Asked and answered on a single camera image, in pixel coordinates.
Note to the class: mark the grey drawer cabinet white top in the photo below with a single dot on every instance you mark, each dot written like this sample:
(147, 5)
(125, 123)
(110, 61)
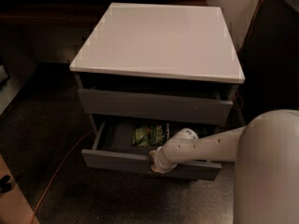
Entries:
(161, 49)

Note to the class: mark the black object on box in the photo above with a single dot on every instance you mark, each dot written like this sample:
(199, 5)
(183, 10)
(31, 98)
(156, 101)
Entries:
(5, 186)

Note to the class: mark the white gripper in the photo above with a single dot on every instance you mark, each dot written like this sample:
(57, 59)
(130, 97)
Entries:
(161, 162)

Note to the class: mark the green jalapeno chip bag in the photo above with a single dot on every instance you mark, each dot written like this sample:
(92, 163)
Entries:
(150, 135)

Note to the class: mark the grey drawer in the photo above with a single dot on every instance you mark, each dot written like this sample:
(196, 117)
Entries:
(113, 150)
(155, 106)

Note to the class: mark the grey top drawer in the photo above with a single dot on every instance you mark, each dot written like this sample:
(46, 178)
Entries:
(155, 106)

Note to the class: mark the dark wooden shelf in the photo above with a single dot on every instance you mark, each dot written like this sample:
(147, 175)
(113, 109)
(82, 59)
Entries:
(69, 13)

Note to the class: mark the brown cardboard box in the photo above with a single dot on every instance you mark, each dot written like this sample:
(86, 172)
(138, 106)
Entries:
(14, 208)

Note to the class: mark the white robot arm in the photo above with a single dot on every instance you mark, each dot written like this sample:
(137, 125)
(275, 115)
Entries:
(266, 157)

